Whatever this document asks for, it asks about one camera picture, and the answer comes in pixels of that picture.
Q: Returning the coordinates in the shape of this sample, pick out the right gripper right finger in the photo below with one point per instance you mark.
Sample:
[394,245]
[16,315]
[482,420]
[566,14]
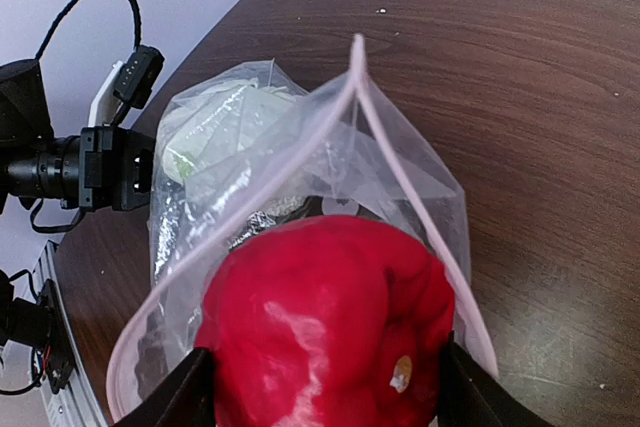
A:
[471,397]

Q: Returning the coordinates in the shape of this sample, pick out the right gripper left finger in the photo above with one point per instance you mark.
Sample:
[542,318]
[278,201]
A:
[184,398]

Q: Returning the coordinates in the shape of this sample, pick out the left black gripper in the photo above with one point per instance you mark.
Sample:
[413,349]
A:
[115,169]

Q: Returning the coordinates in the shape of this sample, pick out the white fake garlic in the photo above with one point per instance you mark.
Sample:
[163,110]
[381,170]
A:
[201,129]

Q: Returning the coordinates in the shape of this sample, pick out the clear zip top bag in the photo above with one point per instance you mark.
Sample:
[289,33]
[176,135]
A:
[343,147]

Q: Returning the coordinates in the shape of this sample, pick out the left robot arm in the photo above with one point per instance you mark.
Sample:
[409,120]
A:
[34,163]

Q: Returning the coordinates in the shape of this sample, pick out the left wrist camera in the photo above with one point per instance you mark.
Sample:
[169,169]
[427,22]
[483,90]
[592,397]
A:
[128,86]

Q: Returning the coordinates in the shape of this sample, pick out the aluminium front rail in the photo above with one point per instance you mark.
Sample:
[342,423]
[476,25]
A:
[69,399]

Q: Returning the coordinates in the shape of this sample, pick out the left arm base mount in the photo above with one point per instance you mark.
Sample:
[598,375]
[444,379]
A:
[40,326]

